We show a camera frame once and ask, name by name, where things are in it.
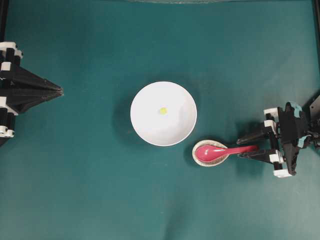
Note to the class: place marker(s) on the black table frame rail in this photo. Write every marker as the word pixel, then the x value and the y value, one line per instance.
pixel 4 5

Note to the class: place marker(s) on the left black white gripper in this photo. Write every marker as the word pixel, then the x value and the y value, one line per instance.
pixel 13 105

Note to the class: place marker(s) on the pink plastic spoon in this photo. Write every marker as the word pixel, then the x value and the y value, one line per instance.
pixel 207 153

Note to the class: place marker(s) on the yellow hexagonal prism block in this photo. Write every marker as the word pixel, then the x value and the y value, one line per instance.
pixel 163 111

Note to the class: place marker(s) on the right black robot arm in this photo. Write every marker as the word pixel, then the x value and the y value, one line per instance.
pixel 313 115

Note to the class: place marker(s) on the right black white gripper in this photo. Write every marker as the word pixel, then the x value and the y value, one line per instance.
pixel 290 126

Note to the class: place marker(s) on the beige speckled spoon rest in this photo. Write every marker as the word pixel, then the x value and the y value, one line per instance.
pixel 213 162

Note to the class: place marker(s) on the white round bowl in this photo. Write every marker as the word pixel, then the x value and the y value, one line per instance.
pixel 163 130

